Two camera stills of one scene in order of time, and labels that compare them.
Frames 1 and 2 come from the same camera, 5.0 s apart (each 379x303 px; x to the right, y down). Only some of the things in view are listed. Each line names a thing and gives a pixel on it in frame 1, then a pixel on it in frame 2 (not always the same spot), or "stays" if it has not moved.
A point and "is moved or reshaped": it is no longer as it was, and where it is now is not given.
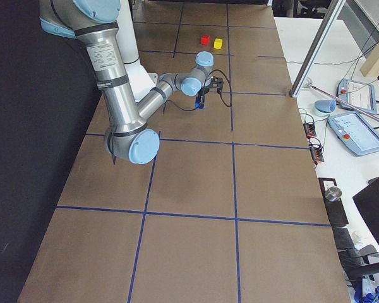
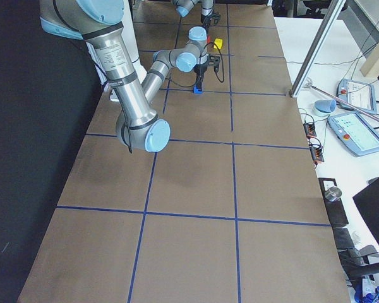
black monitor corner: x=374 y=203 stays
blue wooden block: x=200 y=106 is moved or reshaped
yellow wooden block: x=218 y=43 stays
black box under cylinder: x=335 y=210 stays
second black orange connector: x=316 y=153 stays
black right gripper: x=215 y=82 → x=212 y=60
